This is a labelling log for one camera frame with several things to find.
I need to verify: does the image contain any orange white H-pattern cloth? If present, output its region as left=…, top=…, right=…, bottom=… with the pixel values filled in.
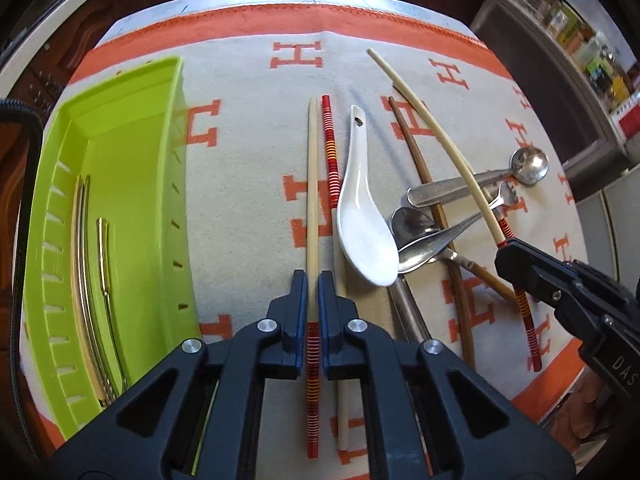
left=19, top=1, right=591, bottom=480

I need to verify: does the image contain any cream chopstick red striped end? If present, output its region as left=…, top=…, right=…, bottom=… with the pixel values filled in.
left=367, top=48, right=542, bottom=372

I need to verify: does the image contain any small steel teaspoon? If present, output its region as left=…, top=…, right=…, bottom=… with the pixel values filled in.
left=406, top=146, right=549, bottom=208

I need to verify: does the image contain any green plastic utensil tray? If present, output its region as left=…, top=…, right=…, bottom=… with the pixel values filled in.
left=23, top=56, right=200, bottom=445

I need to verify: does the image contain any white ceramic soup spoon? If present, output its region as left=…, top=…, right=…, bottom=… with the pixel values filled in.
left=336, top=105, right=399, bottom=287

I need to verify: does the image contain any brown wooden chopstick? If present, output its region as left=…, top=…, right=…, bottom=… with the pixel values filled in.
left=387, top=95, right=478, bottom=369
left=452, top=254, right=516, bottom=304

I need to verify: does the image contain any black cable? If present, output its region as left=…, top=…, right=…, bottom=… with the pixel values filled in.
left=0, top=97, right=47, bottom=461

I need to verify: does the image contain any large steel spoon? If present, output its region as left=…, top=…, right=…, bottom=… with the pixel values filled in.
left=398, top=182, right=518, bottom=274

